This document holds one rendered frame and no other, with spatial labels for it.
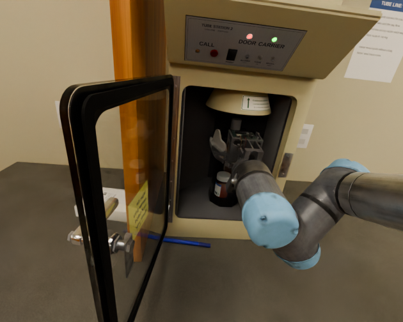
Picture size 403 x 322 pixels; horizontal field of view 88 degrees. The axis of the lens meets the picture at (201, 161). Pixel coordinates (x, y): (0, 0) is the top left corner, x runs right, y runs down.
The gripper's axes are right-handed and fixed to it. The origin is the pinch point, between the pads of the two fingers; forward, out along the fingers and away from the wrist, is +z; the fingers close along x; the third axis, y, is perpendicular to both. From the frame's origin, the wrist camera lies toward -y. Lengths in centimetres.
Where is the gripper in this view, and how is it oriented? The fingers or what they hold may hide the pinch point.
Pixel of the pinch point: (231, 142)
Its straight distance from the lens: 62.1
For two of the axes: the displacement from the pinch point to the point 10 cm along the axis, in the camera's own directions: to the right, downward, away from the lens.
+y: 1.0, -8.6, -4.9
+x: -9.9, -0.7, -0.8
